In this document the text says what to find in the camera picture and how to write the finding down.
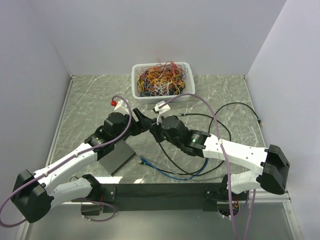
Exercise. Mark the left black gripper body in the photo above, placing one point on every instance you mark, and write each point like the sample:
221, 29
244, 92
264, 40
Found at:
136, 128

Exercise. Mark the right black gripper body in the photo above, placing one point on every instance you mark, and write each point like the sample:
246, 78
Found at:
161, 135

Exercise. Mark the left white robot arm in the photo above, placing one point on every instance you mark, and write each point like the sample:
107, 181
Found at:
36, 193

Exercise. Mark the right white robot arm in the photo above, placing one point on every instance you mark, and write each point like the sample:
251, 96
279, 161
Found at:
267, 168

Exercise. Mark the white plastic basket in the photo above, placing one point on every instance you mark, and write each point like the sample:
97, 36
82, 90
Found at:
161, 81

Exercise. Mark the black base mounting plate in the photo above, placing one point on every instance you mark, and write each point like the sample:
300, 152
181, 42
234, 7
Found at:
164, 196

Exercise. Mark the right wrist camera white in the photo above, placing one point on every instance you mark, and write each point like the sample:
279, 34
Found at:
161, 108

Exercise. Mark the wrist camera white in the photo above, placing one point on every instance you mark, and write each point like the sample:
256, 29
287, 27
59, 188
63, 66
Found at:
120, 106
161, 108

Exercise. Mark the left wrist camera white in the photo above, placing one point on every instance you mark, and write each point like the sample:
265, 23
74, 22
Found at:
120, 106

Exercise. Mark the lower black network switch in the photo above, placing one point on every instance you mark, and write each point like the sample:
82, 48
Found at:
117, 158

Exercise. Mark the aluminium frame rail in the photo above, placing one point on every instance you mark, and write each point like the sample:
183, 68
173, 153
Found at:
59, 123

